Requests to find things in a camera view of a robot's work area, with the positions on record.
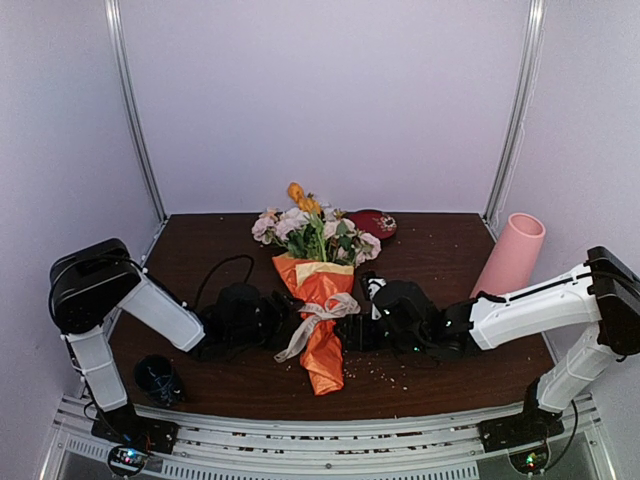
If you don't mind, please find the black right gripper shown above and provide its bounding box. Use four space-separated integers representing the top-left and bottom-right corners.
332 314 428 356

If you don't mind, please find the grey printed ribbon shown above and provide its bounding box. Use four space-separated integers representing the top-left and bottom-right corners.
274 293 361 363

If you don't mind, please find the orange flower bouquet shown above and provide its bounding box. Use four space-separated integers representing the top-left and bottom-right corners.
251 182 381 396

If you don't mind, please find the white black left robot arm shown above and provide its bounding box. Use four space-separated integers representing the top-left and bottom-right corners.
47 238 303 444

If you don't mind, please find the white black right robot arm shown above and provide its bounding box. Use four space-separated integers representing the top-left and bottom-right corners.
335 246 639 442

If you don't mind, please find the pink cylindrical vase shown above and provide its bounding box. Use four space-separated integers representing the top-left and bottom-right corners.
471 213 546 297

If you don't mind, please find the dark blue cup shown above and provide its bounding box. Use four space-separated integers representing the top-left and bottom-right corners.
133 355 186 408

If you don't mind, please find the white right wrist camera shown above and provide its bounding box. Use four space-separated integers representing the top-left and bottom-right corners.
360 271 387 302

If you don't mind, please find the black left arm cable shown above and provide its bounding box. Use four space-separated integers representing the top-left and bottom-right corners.
192 254 255 314

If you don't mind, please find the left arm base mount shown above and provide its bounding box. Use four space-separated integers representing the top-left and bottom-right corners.
91 401 179 479

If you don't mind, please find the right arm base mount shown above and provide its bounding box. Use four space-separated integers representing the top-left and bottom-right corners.
478 414 564 476

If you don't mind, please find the left aluminium frame post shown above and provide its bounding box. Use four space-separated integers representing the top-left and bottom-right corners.
104 0 168 223

